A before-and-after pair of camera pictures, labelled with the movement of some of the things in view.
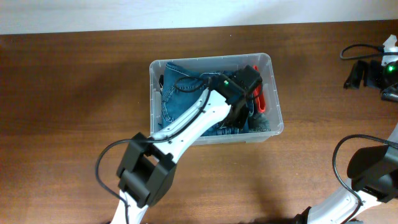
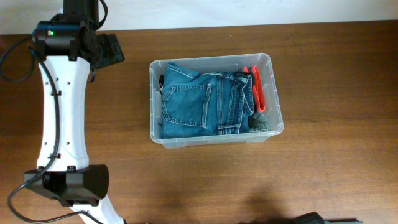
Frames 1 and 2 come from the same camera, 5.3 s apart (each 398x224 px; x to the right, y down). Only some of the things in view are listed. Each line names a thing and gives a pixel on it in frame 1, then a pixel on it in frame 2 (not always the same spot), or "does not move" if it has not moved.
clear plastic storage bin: [175, 83] does not move
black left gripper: [241, 118] → [111, 53]
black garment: [161, 83] does not move
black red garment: [259, 96] does not move
